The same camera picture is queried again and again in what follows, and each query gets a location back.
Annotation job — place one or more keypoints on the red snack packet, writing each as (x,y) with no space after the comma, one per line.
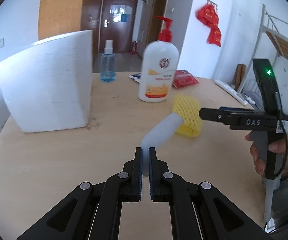
(183,78)

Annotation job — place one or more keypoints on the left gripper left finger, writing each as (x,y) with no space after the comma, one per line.
(92,211)

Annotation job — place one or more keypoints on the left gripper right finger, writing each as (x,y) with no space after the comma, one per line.
(198,211)

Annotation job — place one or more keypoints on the white lotion pump bottle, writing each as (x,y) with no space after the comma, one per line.
(159,64)

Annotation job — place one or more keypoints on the white remote control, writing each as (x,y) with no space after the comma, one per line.
(231,92)

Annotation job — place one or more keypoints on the red wall decoration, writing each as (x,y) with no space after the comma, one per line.
(208,16)

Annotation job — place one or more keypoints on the blue spray bottle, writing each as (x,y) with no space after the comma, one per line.
(107,63)

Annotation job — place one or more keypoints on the white foam box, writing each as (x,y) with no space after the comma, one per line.
(47,86)

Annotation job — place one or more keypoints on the yellow foam net sleeve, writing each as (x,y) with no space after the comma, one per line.
(188,108)

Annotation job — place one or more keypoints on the wooden wardrobe panel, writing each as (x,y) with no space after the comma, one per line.
(59,17)

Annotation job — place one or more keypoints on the metal bunk bed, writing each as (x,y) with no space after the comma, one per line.
(276,31)

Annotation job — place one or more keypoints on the right hand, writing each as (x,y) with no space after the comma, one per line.
(278,147)

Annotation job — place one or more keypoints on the red fire extinguisher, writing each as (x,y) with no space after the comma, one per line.
(133,49)

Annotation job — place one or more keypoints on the dark brown door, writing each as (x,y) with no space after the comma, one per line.
(117,24)

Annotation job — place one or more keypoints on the white foam strip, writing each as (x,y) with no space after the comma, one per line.
(158,136)

